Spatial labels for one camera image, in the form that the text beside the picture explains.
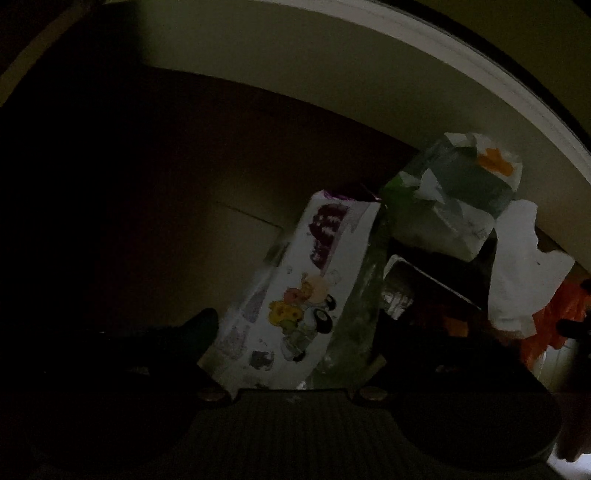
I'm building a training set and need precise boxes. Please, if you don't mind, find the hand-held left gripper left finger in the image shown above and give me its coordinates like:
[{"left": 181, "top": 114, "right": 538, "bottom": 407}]
[{"left": 99, "top": 307, "right": 233, "bottom": 408}]

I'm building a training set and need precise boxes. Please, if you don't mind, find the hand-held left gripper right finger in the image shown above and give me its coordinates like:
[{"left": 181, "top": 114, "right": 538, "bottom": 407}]
[{"left": 352, "top": 318, "right": 539, "bottom": 409}]

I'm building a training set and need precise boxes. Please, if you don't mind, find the cartoon printed white carton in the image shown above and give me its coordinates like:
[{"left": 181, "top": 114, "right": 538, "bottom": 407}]
[{"left": 199, "top": 189, "right": 382, "bottom": 393}]

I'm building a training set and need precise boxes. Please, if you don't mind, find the clear plastic bottle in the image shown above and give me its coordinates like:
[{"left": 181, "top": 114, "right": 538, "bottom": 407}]
[{"left": 310, "top": 208, "right": 389, "bottom": 391}]

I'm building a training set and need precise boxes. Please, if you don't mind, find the black tray with white rim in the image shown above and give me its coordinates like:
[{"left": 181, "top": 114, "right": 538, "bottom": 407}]
[{"left": 381, "top": 253, "right": 491, "bottom": 326}]

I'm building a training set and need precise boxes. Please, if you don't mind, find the white crumpled tissue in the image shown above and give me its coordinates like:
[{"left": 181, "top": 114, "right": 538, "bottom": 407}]
[{"left": 486, "top": 198, "right": 576, "bottom": 341}]

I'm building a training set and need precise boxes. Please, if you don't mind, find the orange plastic bag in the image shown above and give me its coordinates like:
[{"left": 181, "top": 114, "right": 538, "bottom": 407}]
[{"left": 519, "top": 276, "right": 591, "bottom": 372}]

